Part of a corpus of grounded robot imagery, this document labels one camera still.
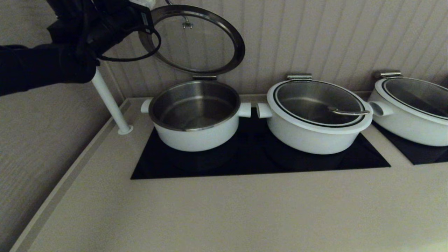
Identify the white pot with steel insert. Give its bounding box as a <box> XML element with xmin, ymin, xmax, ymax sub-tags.
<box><xmin>140</xmin><ymin>80</ymin><xmax>252</xmax><ymax>152</ymax></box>
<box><xmin>367</xmin><ymin>90</ymin><xmax>448</xmax><ymax>147</ymax></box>
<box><xmin>256</xmin><ymin>101</ymin><xmax>373</xmax><ymax>155</ymax></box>

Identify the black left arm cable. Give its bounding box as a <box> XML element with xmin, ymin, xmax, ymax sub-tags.
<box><xmin>96</xmin><ymin>28</ymin><xmax>162</xmax><ymax>62</ymax></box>

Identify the wide black glass cooktop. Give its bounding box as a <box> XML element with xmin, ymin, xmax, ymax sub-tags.
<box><xmin>130</xmin><ymin>108</ymin><xmax>392</xmax><ymax>180</ymax></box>

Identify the white support pole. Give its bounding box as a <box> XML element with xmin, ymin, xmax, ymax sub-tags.
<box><xmin>91</xmin><ymin>68</ymin><xmax>134</xmax><ymax>135</ymax></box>

